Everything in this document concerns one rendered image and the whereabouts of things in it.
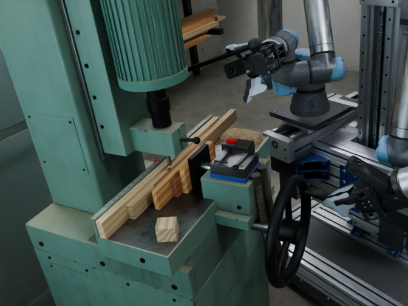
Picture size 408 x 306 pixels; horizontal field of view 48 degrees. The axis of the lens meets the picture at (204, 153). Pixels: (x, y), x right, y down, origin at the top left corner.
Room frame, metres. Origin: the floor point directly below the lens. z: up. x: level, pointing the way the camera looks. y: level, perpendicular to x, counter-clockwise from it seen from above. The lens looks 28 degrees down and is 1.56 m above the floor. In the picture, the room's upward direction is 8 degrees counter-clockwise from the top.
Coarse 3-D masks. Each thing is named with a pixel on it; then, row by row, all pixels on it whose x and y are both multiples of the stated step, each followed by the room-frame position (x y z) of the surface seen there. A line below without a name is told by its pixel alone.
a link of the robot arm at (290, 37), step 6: (282, 30) 1.37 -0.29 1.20; (288, 30) 1.38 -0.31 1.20; (282, 36) 1.33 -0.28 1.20; (288, 36) 1.34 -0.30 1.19; (294, 36) 1.36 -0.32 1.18; (288, 42) 1.32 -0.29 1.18; (294, 42) 1.35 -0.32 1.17; (288, 48) 1.31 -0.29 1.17; (294, 48) 1.35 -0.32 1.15; (288, 54) 1.33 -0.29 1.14; (294, 54) 1.35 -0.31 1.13; (282, 60) 1.33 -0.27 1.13; (288, 60) 1.33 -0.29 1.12
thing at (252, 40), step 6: (252, 42) 1.10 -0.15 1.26; (258, 42) 1.10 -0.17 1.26; (240, 48) 1.13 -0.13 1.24; (246, 48) 1.11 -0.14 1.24; (252, 48) 1.10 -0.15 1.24; (258, 48) 1.10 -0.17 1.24; (222, 54) 1.16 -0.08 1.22; (228, 54) 1.14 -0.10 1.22; (234, 54) 1.14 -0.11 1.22; (210, 60) 1.17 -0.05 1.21; (216, 60) 1.16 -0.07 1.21; (192, 66) 1.21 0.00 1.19; (198, 66) 1.19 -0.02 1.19
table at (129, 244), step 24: (216, 144) 1.28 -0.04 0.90; (264, 144) 1.25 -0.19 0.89; (192, 192) 1.03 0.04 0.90; (144, 216) 0.95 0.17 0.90; (168, 216) 0.94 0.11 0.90; (192, 216) 0.92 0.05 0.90; (216, 216) 0.96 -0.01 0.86; (240, 216) 0.94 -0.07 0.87; (120, 240) 0.87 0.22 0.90; (144, 240) 0.86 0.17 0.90; (192, 240) 0.87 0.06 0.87; (144, 264) 0.82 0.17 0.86; (168, 264) 0.79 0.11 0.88
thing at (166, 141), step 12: (144, 120) 1.16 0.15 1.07; (132, 132) 1.12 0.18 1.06; (144, 132) 1.10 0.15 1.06; (156, 132) 1.08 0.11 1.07; (168, 132) 1.06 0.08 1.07; (180, 132) 1.09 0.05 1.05; (144, 144) 1.10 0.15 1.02; (156, 144) 1.08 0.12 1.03; (168, 144) 1.06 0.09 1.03; (180, 144) 1.08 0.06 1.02
